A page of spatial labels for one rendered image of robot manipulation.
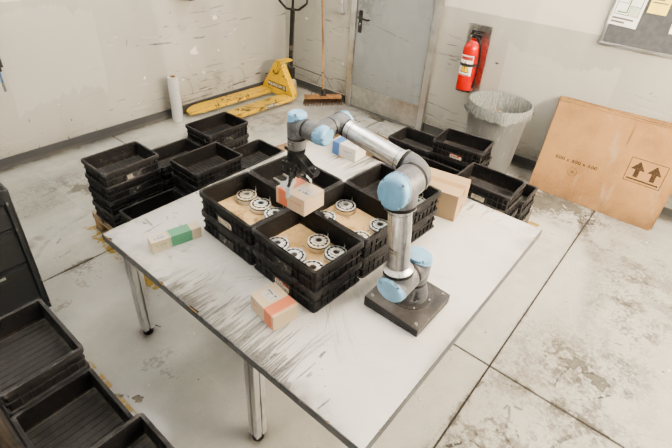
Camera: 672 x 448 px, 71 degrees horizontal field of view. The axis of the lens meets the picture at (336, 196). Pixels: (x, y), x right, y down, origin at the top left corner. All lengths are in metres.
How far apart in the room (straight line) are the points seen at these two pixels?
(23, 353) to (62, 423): 0.35
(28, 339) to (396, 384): 1.56
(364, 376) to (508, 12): 3.65
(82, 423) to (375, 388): 1.15
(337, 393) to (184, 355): 1.26
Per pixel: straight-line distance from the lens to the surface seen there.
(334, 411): 1.72
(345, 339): 1.90
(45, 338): 2.43
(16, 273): 2.92
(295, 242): 2.11
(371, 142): 1.74
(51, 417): 2.30
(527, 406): 2.81
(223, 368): 2.72
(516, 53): 4.73
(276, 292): 1.96
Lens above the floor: 2.14
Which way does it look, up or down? 33 degrees down
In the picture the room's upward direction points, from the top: 4 degrees clockwise
